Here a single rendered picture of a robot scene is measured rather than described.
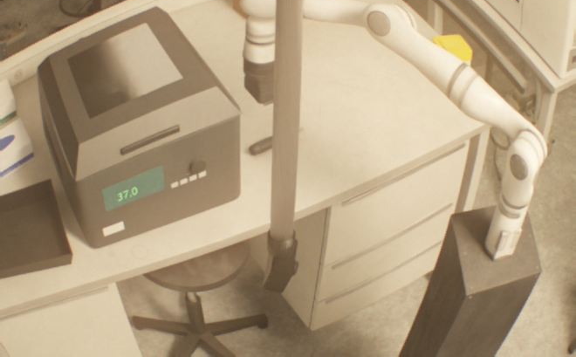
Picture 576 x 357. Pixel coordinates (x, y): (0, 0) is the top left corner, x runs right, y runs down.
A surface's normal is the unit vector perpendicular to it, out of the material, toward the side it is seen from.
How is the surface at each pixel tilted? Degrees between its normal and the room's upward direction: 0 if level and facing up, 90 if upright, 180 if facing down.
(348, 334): 0
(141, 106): 0
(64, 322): 90
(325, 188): 0
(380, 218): 90
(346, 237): 90
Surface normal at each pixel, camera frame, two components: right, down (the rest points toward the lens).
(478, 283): 0.02, -0.70
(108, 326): 0.48, 0.63
